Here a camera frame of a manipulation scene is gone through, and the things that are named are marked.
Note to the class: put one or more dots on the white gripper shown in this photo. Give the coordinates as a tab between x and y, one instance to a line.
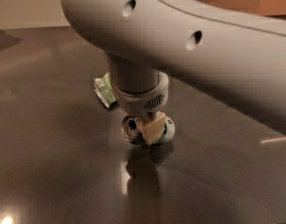
139	103

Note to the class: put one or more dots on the green 7up soda can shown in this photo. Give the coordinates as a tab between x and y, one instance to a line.
148	132

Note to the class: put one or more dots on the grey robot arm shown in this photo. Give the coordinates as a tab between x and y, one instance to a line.
237	58

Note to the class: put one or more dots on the green snack bag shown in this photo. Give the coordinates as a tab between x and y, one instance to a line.
104	91

